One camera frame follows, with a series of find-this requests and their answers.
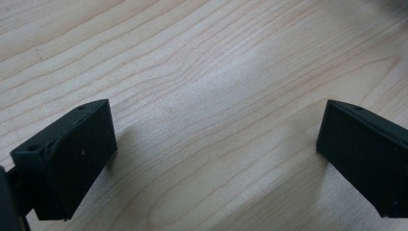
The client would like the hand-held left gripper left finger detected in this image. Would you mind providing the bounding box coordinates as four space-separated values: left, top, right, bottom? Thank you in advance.
10 98 118 221

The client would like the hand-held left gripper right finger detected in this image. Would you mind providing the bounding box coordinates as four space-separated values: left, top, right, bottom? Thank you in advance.
316 99 408 219

